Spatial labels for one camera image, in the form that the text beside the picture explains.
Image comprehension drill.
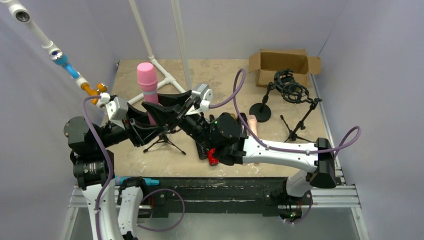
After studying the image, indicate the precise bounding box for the tripod mic stand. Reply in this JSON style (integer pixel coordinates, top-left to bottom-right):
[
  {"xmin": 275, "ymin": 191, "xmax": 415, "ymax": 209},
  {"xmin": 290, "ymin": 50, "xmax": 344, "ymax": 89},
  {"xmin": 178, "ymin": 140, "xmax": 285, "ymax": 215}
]
[
  {"xmin": 280, "ymin": 83, "xmax": 323, "ymax": 143},
  {"xmin": 143, "ymin": 129, "xmax": 187, "ymax": 155}
]

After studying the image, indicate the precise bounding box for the black glitter microphone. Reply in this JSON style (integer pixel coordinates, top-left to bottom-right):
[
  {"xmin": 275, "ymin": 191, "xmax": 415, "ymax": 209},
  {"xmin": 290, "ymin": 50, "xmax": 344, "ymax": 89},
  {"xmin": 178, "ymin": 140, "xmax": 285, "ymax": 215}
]
[{"xmin": 195, "ymin": 142, "xmax": 208, "ymax": 160}]

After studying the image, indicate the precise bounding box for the red glitter microphone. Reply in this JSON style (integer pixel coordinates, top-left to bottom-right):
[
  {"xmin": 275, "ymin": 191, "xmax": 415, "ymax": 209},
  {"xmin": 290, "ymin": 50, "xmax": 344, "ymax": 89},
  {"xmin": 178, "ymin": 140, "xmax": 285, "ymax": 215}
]
[{"xmin": 207, "ymin": 148, "xmax": 219, "ymax": 166}]

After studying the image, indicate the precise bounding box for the blue microphone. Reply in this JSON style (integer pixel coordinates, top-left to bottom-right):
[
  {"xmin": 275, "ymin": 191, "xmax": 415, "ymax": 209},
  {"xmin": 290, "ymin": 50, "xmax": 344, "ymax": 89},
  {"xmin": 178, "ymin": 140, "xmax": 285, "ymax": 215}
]
[{"xmin": 114, "ymin": 176, "xmax": 161, "ymax": 186}]

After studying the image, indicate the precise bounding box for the peach pink microphone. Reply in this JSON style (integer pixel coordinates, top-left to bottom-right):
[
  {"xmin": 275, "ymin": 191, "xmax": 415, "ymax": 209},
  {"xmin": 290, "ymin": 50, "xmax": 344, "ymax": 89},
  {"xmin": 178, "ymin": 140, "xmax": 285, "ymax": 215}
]
[{"xmin": 247, "ymin": 114, "xmax": 258, "ymax": 136}]

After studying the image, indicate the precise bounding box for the cardboard box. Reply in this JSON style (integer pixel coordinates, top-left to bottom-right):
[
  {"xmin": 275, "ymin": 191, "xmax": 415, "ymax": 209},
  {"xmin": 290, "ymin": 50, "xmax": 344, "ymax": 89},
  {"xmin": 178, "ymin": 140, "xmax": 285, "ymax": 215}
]
[{"xmin": 248, "ymin": 49, "xmax": 322, "ymax": 87}]

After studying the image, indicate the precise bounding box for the round base mic stand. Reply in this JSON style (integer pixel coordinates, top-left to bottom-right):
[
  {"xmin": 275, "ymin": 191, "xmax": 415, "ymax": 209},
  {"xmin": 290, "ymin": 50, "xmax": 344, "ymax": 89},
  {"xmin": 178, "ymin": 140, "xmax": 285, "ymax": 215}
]
[{"xmin": 249, "ymin": 69, "xmax": 295, "ymax": 123}]

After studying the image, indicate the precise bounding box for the black orange-tipped microphone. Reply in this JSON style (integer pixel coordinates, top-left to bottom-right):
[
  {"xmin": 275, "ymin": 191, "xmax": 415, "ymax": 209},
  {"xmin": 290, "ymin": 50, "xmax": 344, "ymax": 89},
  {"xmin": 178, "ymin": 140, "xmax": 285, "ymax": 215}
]
[{"xmin": 238, "ymin": 112, "xmax": 248, "ymax": 127}]

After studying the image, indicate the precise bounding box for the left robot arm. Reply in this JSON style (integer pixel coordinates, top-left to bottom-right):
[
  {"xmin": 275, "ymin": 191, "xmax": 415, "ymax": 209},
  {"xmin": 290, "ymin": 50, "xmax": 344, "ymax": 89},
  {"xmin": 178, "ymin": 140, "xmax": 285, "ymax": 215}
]
[{"xmin": 63, "ymin": 106, "xmax": 162, "ymax": 240}]

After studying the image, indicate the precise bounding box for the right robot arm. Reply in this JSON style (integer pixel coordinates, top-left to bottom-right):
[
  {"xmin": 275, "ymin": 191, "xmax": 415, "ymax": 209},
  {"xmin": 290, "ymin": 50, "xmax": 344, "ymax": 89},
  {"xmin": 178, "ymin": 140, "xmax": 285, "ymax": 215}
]
[{"xmin": 142, "ymin": 89, "xmax": 337, "ymax": 198}]

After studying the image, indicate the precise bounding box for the overhead pipe with fittings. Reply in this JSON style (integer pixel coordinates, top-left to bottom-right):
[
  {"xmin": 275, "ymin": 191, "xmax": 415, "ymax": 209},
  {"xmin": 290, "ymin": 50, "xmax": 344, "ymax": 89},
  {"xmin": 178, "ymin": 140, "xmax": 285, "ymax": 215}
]
[{"xmin": 1, "ymin": 0, "xmax": 111, "ymax": 108}]

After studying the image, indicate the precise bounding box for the white PVC pipe frame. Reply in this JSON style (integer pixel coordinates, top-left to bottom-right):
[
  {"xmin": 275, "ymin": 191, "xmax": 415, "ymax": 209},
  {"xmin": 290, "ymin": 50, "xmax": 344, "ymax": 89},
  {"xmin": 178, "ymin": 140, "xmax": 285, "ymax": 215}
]
[{"xmin": 128, "ymin": 0, "xmax": 193, "ymax": 93}]

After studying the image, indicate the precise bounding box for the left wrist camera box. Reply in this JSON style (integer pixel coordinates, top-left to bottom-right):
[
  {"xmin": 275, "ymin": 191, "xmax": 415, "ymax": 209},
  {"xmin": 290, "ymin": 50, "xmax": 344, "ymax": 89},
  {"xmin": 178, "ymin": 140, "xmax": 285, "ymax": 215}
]
[{"xmin": 96, "ymin": 92, "xmax": 129, "ymax": 129}]

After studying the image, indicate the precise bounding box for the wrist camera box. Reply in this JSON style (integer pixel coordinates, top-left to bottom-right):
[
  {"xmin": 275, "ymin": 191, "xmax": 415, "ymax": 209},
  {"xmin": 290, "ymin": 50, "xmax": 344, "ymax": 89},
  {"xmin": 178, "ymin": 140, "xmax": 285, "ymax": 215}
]
[
  {"xmin": 185, "ymin": 83, "xmax": 213, "ymax": 116},
  {"xmin": 96, "ymin": 92, "xmax": 129, "ymax": 129}
]

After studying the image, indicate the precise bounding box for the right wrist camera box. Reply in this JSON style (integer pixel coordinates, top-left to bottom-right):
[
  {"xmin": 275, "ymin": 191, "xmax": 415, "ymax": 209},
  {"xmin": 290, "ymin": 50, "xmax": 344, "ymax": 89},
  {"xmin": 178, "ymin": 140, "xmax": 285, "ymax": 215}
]
[{"xmin": 185, "ymin": 83, "xmax": 213, "ymax": 116}]

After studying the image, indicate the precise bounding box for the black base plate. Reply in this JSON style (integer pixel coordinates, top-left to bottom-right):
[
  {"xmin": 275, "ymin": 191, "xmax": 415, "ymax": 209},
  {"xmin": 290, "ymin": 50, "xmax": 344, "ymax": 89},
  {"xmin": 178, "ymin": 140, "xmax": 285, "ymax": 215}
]
[{"xmin": 137, "ymin": 177, "xmax": 313, "ymax": 220}]

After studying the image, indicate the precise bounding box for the aluminium rail frame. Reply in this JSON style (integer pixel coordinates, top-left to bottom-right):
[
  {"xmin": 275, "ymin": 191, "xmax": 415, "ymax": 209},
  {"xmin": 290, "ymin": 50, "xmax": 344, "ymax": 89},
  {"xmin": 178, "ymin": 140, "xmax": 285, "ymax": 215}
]
[{"xmin": 59, "ymin": 59, "xmax": 370, "ymax": 240}]

